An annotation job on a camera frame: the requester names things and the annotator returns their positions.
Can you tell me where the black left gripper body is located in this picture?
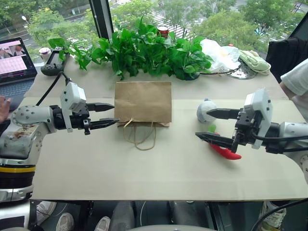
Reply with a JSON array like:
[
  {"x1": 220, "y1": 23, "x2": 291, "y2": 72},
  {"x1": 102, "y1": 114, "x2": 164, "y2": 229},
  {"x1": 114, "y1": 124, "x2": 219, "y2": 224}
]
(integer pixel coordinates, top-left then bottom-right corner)
[{"x1": 71, "y1": 103, "x2": 92, "y2": 136}]

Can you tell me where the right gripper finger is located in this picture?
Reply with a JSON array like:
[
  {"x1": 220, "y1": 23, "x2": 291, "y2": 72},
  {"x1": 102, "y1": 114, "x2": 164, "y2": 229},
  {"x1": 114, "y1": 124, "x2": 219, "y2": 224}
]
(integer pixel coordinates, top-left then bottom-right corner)
[
  {"x1": 206, "y1": 108, "x2": 243, "y2": 120},
  {"x1": 195, "y1": 131, "x2": 234, "y2": 152}
]

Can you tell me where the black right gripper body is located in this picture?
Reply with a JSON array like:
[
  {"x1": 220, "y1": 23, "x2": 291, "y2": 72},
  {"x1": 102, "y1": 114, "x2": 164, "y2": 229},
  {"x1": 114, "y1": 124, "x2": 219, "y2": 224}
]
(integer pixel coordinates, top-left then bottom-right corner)
[{"x1": 231, "y1": 108, "x2": 263, "y2": 154}]

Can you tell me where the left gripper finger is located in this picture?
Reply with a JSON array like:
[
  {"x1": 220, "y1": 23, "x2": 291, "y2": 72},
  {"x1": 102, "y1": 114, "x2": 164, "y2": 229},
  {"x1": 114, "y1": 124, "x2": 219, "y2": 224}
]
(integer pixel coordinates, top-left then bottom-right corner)
[
  {"x1": 87, "y1": 103, "x2": 115, "y2": 113},
  {"x1": 90, "y1": 117, "x2": 120, "y2": 131}
]

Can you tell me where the brown paper bag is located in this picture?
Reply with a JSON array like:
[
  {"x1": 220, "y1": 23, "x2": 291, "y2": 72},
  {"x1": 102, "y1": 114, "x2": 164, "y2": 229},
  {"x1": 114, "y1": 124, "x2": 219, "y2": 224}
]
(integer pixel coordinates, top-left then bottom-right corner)
[{"x1": 114, "y1": 81, "x2": 173, "y2": 151}]

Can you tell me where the white plastic bag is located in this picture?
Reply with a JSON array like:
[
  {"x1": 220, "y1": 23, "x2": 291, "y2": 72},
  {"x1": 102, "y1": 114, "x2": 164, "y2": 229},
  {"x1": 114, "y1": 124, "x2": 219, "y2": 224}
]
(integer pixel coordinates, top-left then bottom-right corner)
[{"x1": 199, "y1": 38, "x2": 242, "y2": 74}]

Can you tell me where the bystander bare hand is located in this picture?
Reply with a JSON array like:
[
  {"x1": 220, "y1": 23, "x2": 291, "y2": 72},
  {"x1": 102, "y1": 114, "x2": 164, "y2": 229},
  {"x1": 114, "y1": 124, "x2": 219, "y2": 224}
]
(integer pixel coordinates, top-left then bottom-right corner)
[{"x1": 0, "y1": 96, "x2": 13, "y2": 124}]

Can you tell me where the red chili pepper toy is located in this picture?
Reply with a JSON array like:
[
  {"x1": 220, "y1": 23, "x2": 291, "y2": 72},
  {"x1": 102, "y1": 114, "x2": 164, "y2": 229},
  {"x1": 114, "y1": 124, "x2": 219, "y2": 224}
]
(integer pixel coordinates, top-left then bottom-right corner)
[{"x1": 206, "y1": 124, "x2": 242, "y2": 161}]

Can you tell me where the grey white plush toy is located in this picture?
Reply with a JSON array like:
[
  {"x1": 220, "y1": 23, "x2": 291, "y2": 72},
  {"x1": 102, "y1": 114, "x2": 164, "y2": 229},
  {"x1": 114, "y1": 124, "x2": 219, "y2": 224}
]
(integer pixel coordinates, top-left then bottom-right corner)
[{"x1": 196, "y1": 97, "x2": 218, "y2": 124}]

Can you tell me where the round metal grille plate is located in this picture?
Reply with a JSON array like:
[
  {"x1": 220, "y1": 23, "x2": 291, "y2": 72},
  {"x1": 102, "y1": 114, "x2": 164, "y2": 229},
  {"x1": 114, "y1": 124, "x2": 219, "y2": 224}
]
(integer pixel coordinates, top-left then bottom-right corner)
[{"x1": 224, "y1": 60, "x2": 258, "y2": 80}]

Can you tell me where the light green cloth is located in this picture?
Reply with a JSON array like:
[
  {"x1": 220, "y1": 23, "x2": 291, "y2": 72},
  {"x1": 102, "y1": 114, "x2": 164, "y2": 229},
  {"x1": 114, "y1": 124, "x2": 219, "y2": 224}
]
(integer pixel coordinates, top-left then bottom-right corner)
[{"x1": 238, "y1": 50, "x2": 271, "y2": 76}]

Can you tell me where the black handheld controller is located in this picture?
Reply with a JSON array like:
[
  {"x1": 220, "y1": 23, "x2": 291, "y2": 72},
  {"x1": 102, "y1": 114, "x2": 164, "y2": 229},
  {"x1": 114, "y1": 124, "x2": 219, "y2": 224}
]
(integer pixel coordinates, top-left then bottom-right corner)
[{"x1": 40, "y1": 49, "x2": 71, "y2": 77}]

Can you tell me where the person in white shirt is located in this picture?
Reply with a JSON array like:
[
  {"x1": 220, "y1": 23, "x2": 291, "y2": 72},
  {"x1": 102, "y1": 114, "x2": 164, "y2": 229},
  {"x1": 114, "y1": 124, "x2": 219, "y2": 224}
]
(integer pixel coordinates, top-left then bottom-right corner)
[{"x1": 280, "y1": 58, "x2": 308, "y2": 114}]

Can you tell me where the green leafy plant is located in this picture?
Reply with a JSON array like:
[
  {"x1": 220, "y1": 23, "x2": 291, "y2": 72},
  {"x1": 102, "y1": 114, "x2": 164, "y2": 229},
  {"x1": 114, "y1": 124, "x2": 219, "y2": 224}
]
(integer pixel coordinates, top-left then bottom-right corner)
[{"x1": 47, "y1": 17, "x2": 214, "y2": 81}]

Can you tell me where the cup with purple lid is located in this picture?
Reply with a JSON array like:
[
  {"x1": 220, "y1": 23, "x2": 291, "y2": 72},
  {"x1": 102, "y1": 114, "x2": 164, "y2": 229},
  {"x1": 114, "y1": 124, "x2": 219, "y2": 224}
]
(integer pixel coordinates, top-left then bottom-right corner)
[{"x1": 38, "y1": 47, "x2": 51, "y2": 63}]

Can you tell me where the open laptop computer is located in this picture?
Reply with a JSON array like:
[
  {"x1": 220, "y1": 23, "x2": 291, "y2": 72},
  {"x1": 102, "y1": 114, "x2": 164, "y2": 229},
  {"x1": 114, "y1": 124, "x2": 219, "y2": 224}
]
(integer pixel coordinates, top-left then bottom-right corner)
[{"x1": 0, "y1": 37, "x2": 39, "y2": 112}]

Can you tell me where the black garment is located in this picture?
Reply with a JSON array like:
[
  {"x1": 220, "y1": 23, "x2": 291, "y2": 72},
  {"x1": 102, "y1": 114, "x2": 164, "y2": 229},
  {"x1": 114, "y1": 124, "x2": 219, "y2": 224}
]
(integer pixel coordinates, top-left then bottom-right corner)
[{"x1": 265, "y1": 37, "x2": 308, "y2": 84}]

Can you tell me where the white sneaker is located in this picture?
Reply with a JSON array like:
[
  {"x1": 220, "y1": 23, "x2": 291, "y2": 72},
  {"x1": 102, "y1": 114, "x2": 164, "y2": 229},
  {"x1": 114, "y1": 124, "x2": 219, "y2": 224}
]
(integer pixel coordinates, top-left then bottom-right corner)
[
  {"x1": 55, "y1": 212, "x2": 75, "y2": 231},
  {"x1": 36, "y1": 201, "x2": 57, "y2": 226},
  {"x1": 94, "y1": 216, "x2": 112, "y2": 231},
  {"x1": 260, "y1": 201, "x2": 287, "y2": 230}
]

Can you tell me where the grey trouser leg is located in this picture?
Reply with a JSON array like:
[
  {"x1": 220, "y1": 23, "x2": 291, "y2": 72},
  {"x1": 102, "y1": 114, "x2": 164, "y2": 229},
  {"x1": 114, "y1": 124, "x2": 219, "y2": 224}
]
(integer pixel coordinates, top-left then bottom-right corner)
[{"x1": 110, "y1": 201, "x2": 136, "y2": 231}]

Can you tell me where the red drink can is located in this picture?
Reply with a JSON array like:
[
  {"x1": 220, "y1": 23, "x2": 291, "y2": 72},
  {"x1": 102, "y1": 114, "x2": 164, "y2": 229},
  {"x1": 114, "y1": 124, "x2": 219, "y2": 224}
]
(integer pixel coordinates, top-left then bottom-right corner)
[{"x1": 157, "y1": 25, "x2": 169, "y2": 39}]

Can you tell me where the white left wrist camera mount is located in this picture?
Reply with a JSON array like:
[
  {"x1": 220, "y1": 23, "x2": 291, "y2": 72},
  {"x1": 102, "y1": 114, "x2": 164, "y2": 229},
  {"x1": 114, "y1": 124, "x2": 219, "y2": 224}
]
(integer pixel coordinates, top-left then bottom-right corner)
[{"x1": 59, "y1": 81, "x2": 88, "y2": 133}]

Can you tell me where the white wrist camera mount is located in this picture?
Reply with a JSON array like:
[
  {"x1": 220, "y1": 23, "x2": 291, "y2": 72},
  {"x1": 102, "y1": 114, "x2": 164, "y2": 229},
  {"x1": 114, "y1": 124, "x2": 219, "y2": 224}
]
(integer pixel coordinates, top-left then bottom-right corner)
[
  {"x1": 59, "y1": 81, "x2": 88, "y2": 133},
  {"x1": 243, "y1": 88, "x2": 274, "y2": 150}
]

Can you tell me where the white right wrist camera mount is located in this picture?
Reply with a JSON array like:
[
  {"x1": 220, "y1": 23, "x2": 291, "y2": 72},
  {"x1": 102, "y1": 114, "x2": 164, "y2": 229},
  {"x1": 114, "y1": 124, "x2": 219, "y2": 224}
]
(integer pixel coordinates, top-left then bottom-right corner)
[{"x1": 243, "y1": 88, "x2": 274, "y2": 150}]

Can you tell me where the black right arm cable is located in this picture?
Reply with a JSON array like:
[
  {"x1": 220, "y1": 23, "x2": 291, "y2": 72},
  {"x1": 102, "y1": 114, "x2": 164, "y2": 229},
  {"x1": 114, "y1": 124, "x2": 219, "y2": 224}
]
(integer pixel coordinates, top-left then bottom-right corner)
[{"x1": 250, "y1": 129, "x2": 308, "y2": 143}]

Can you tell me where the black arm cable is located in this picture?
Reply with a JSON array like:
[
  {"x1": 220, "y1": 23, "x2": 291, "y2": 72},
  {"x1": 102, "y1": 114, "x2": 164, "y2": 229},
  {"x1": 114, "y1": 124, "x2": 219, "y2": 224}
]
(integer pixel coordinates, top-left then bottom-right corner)
[
  {"x1": 250, "y1": 129, "x2": 308, "y2": 143},
  {"x1": 35, "y1": 71, "x2": 72, "y2": 107}
]

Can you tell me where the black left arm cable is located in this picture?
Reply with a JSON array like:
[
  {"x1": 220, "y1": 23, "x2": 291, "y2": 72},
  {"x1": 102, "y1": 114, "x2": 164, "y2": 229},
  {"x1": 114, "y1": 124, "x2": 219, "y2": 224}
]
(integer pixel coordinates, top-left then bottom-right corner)
[{"x1": 35, "y1": 71, "x2": 72, "y2": 107}]

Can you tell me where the black window frame post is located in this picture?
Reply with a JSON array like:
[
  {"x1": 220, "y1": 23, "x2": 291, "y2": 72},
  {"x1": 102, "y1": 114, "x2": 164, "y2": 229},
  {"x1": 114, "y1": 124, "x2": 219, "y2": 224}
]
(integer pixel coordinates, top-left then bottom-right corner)
[{"x1": 89, "y1": 0, "x2": 114, "y2": 40}]

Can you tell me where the black floor cable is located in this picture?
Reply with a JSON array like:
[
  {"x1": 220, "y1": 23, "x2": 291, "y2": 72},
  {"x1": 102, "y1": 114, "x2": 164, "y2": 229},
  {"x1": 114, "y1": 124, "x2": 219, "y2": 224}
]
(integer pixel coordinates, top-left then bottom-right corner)
[{"x1": 250, "y1": 197, "x2": 308, "y2": 231}]

